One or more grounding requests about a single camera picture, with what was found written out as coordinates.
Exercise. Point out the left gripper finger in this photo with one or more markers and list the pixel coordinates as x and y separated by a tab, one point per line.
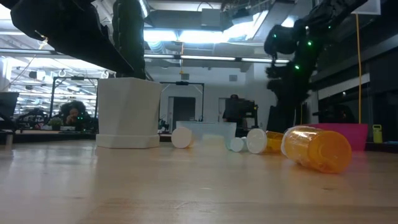
99	49

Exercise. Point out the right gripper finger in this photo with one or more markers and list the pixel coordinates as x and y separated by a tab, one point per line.
281	119

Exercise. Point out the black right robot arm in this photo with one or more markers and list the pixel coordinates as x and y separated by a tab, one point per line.
329	12

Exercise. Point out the green pill bottle white cap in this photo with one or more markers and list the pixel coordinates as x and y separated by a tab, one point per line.
237	144

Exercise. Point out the clear plastic bin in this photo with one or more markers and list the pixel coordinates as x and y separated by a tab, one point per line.
217	127

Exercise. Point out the red plastic bin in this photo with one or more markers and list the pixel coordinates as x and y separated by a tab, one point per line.
357	137

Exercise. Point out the green cactus plant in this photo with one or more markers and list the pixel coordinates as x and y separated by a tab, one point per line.
129	37

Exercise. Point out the white hexagonal plant pot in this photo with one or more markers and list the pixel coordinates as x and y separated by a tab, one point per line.
127	112

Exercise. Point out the person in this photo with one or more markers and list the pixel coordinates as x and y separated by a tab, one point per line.
74	113

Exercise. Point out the small green potted plant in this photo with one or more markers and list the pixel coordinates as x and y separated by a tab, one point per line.
56	123

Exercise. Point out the green jug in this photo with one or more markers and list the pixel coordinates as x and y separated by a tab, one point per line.
377	133

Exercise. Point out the dark computer monitor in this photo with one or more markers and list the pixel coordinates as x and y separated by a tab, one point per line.
7	105

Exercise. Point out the white sign board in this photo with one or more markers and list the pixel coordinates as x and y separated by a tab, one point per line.
367	6

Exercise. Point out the black robot rig frame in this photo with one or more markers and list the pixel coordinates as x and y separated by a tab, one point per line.
53	93
182	83

